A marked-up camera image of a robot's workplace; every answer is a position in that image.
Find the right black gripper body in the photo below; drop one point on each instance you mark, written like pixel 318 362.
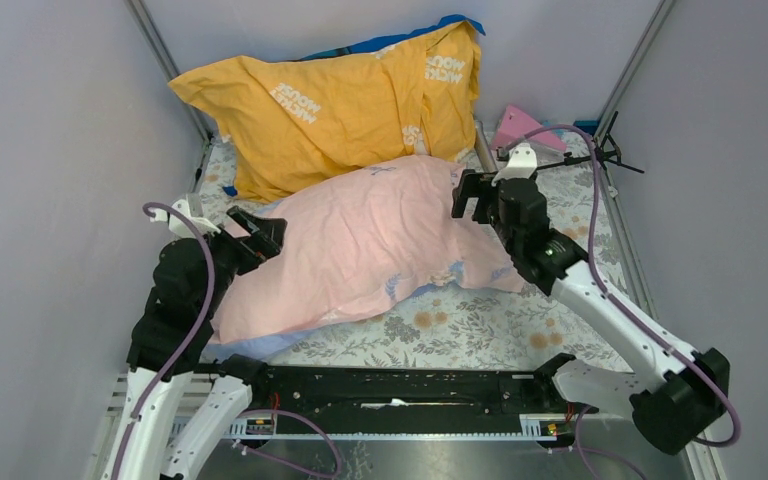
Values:
pixel 503 230

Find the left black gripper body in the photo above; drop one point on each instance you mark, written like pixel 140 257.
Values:
pixel 233 254

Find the blue Elsa pillowcase pink inside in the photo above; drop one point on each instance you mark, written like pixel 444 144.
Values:
pixel 355 246

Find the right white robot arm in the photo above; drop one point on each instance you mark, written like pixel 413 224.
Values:
pixel 673 391

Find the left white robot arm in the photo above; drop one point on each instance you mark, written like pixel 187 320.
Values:
pixel 191 277

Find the yellow Mickey Mouse pillow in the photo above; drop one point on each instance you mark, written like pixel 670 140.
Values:
pixel 294 124

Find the blue cloth behind pillow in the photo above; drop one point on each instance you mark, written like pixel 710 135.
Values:
pixel 378 43

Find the metal cylinder rod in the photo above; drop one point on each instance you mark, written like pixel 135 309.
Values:
pixel 483 150

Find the pink wedge block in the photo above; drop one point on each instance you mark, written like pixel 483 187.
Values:
pixel 515 123

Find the black tripod stand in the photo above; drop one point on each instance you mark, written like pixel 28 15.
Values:
pixel 605 147

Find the floral patterned mat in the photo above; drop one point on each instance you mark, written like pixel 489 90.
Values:
pixel 453 327

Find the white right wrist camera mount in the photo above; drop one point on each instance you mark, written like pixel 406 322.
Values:
pixel 519 161

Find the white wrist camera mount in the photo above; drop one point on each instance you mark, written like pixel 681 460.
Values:
pixel 184 218
pixel 519 161

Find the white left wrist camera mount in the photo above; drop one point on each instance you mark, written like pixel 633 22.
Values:
pixel 184 218

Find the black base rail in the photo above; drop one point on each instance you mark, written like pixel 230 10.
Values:
pixel 303 402

